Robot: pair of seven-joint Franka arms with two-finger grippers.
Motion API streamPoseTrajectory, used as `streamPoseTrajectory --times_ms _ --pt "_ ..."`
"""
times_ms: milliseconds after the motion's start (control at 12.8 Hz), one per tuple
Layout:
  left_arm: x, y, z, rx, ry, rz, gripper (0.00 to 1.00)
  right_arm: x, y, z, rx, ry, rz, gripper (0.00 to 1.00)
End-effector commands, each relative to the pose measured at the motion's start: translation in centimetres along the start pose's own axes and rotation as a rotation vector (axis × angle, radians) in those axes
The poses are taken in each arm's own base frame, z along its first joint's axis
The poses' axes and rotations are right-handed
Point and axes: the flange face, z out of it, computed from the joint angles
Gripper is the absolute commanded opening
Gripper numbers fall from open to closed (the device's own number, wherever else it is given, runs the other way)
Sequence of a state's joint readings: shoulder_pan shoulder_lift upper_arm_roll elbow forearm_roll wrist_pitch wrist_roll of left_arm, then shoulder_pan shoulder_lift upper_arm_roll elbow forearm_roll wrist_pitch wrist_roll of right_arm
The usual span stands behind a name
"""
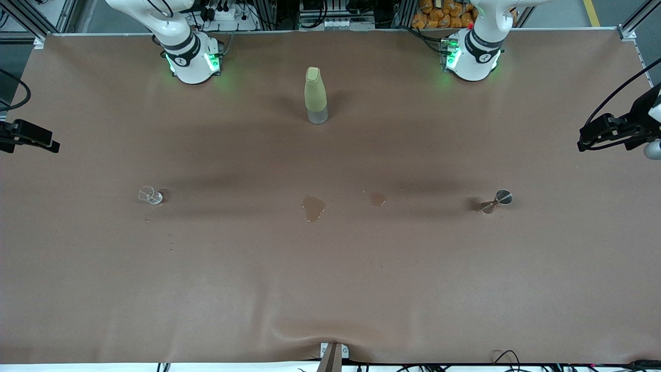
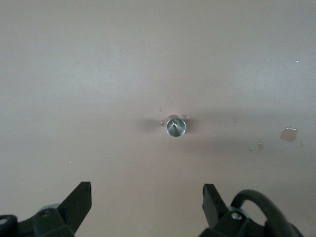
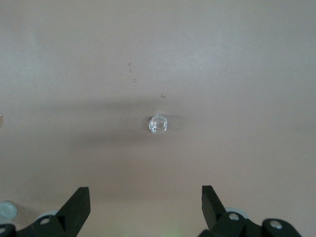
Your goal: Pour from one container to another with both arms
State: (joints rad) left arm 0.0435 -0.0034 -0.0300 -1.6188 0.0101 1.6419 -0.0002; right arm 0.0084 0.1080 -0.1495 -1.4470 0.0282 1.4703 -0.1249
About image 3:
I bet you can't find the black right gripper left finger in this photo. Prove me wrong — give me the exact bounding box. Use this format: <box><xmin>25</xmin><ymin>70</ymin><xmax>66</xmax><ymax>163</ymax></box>
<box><xmin>0</xmin><ymin>187</ymin><xmax>91</xmax><ymax>237</ymax></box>

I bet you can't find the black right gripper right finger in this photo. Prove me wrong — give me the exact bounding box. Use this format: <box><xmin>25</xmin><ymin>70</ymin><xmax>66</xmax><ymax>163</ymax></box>
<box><xmin>199</xmin><ymin>185</ymin><xmax>302</xmax><ymax>237</ymax></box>

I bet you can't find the clear glass measuring beaker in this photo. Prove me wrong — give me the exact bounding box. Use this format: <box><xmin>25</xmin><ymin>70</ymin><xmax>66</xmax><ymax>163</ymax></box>
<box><xmin>148</xmin><ymin>114</ymin><xmax>169</xmax><ymax>135</ymax></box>

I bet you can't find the brown table mat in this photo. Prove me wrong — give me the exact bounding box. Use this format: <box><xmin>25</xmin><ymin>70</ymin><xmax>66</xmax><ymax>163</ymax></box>
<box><xmin>0</xmin><ymin>0</ymin><xmax>316</xmax><ymax>237</ymax></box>

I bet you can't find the yellow-green drink bottle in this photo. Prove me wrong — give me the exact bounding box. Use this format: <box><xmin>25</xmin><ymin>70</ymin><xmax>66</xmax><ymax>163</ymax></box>
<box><xmin>0</xmin><ymin>201</ymin><xmax>18</xmax><ymax>221</ymax></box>

